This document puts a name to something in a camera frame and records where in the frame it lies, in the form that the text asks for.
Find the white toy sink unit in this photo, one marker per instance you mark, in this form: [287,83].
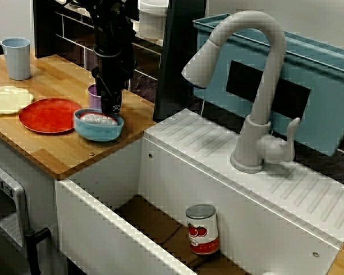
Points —
[189,172]

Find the tomato soup can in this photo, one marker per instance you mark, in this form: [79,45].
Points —
[203,232]

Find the cream scalloped plate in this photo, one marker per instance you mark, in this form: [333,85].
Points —
[5,100]

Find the wide black upright panel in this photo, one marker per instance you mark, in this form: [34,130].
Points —
[175,71]

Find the light blue plastic cup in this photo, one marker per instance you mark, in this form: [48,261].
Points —
[16,60]

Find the red round plate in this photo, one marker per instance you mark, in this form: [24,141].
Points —
[48,116]

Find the grey toy faucet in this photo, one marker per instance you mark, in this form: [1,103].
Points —
[275,57]

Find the black rectangular label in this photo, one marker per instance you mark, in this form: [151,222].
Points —
[240,77]

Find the blue plastic bowl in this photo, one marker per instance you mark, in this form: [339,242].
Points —
[99,134]

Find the black vertical post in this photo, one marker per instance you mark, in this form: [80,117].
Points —
[44,28]

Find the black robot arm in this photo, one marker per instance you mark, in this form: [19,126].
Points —
[109,23]

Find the grey appliance door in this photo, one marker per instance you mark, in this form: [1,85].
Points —
[5,200]

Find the teal plastic bin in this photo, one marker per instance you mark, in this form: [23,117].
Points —
[326,120]

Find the purple plastic mug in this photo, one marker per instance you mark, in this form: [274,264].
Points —
[94,98]

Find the red and white toy sushi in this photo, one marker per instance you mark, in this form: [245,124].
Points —
[99,119]

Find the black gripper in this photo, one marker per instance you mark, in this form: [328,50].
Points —
[114,68]

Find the plain white canister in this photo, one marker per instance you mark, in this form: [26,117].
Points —
[152,20]

